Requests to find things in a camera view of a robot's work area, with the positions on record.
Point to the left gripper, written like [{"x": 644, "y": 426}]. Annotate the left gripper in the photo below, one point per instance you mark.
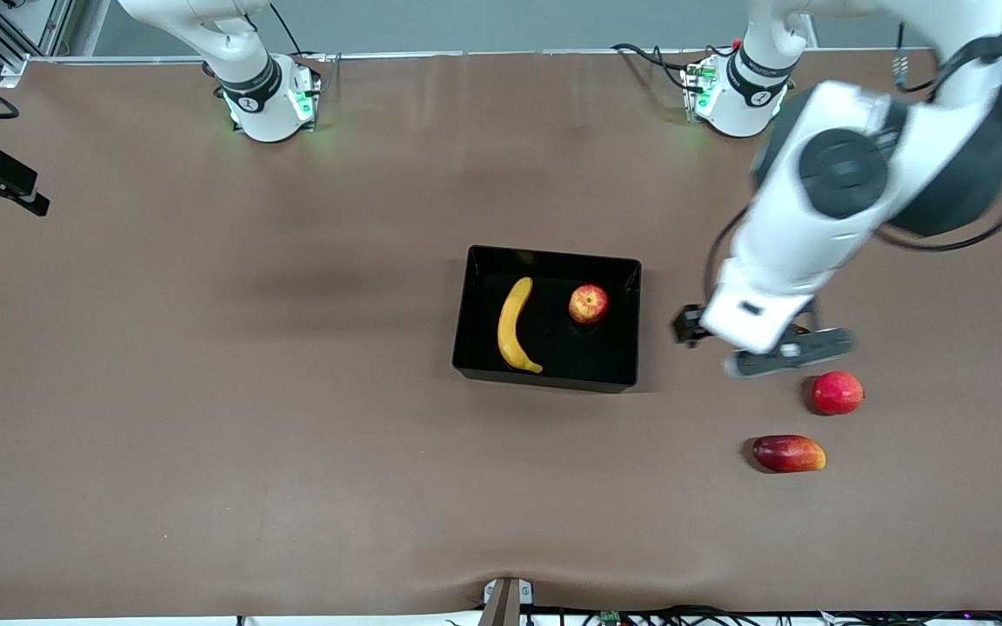
[{"x": 689, "y": 325}]

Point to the red yellow streaked apple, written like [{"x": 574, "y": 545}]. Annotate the red yellow streaked apple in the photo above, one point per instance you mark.
[{"x": 588, "y": 304}]

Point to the black plastic box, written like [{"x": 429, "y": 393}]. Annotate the black plastic box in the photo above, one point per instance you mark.
[{"x": 553, "y": 356}]

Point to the yellow banana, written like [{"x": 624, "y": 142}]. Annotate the yellow banana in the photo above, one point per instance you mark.
[{"x": 510, "y": 330}]

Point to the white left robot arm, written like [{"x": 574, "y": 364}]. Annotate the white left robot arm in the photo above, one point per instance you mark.
[{"x": 845, "y": 169}]

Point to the plain pink red apple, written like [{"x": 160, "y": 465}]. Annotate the plain pink red apple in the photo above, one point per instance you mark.
[{"x": 838, "y": 393}]

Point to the red yellow mango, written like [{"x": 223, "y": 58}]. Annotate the red yellow mango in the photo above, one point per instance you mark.
[{"x": 788, "y": 454}]

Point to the small green circuit board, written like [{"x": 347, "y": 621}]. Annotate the small green circuit board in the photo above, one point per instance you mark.
[{"x": 611, "y": 617}]

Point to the brown table mat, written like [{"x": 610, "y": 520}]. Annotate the brown table mat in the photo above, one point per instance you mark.
[{"x": 292, "y": 391}]

